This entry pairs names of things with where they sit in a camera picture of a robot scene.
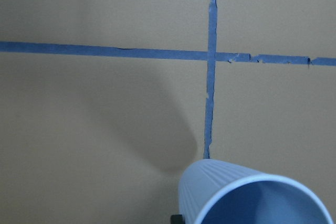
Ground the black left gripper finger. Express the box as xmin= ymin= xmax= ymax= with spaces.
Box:
xmin=170 ymin=215 xmax=184 ymax=224

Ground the light blue ribbed cup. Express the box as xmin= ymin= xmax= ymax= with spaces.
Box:
xmin=178 ymin=159 xmax=333 ymax=223

